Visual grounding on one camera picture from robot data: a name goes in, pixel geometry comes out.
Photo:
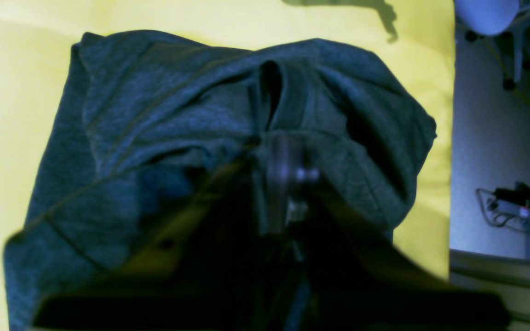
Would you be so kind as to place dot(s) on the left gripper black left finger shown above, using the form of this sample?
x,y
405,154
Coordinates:
x,y
218,264

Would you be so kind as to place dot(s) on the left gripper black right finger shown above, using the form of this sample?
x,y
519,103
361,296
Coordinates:
x,y
357,280

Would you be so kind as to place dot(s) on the dark grey long-sleeve shirt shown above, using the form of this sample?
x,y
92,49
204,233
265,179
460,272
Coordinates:
x,y
143,112

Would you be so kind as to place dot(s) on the white power strip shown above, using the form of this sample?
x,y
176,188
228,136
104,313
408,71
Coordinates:
x,y
500,212

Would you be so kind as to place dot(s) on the white office chair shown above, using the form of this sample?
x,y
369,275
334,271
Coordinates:
x,y
507,22

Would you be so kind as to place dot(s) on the yellow table cloth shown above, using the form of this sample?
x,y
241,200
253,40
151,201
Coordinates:
x,y
415,38

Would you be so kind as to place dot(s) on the aluminium frame rail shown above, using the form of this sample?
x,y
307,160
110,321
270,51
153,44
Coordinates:
x,y
507,277

